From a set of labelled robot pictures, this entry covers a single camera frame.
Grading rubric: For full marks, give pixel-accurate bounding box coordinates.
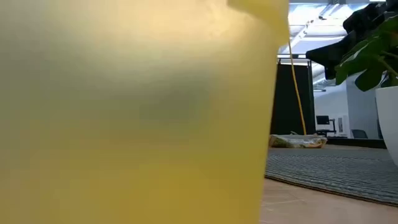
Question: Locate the yellow translucent plastic bin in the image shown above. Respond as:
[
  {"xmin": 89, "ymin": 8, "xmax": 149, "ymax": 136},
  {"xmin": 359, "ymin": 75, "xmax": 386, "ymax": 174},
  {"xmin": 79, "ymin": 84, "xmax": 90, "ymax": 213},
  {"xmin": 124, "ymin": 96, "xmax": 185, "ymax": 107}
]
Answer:
[{"xmin": 0, "ymin": 0, "xmax": 290, "ymax": 224}]

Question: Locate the black metal table frame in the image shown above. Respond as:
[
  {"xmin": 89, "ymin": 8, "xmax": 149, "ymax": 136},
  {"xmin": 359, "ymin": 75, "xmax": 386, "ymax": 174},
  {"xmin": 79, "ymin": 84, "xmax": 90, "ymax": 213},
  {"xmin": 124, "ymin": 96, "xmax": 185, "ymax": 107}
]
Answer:
[{"xmin": 326, "ymin": 137, "xmax": 387, "ymax": 149}]

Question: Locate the dark office chair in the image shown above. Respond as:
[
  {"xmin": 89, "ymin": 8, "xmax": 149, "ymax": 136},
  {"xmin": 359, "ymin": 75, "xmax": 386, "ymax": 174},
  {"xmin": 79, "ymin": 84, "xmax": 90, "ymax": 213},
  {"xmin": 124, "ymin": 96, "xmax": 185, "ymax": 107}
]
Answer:
[{"xmin": 351, "ymin": 129, "xmax": 369, "ymax": 139}]

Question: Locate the green leafy plant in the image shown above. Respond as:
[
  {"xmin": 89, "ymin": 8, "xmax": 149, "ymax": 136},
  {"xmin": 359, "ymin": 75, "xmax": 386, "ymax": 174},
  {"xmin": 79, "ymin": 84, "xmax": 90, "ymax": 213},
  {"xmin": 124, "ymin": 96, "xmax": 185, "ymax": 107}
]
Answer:
[{"xmin": 335, "ymin": 15, "xmax": 398, "ymax": 93}]

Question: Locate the black partition panel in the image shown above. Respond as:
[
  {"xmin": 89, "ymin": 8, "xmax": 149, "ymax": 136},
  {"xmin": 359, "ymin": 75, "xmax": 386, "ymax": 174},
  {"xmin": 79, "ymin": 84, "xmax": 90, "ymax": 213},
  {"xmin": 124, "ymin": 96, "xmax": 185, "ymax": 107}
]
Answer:
[{"xmin": 269, "ymin": 60, "xmax": 317, "ymax": 136}]

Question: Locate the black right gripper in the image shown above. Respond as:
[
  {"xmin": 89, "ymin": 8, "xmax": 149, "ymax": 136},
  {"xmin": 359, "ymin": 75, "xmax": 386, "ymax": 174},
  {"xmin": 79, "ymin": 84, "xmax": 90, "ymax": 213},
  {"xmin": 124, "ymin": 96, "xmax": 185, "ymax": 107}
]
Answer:
[{"xmin": 305, "ymin": 2, "xmax": 389, "ymax": 81}]

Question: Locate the brown green granola bar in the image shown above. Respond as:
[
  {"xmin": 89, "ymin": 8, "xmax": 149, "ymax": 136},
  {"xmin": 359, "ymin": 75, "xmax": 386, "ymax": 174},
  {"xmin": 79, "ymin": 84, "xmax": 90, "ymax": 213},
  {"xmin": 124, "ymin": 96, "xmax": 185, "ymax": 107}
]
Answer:
[{"xmin": 269, "ymin": 134, "xmax": 328, "ymax": 149}]

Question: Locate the grey round woven mat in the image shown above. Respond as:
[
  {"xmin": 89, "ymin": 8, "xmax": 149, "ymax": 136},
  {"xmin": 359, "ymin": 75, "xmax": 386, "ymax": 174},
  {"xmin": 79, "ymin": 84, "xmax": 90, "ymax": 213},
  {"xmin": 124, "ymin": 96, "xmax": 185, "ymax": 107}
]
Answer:
[{"xmin": 264, "ymin": 146, "xmax": 398, "ymax": 208}]

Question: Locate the white plant pot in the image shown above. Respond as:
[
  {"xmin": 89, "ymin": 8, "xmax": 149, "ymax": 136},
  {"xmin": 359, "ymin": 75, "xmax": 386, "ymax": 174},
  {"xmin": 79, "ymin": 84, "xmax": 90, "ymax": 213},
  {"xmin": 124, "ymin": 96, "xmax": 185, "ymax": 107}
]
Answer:
[{"xmin": 374, "ymin": 86, "xmax": 398, "ymax": 167}]

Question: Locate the yellow hanging cable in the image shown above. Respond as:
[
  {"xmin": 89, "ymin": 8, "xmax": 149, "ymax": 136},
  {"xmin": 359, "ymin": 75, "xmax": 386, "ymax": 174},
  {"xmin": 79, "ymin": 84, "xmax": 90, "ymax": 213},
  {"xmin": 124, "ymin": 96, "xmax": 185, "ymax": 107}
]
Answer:
[{"xmin": 287, "ymin": 40, "xmax": 308, "ymax": 136}]

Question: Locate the black computer monitor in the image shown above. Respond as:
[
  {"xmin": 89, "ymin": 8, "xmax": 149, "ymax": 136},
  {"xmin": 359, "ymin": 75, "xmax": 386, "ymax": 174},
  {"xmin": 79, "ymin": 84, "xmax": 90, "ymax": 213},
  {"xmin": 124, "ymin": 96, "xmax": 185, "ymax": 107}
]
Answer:
[{"xmin": 315, "ymin": 114, "xmax": 337, "ymax": 136}]

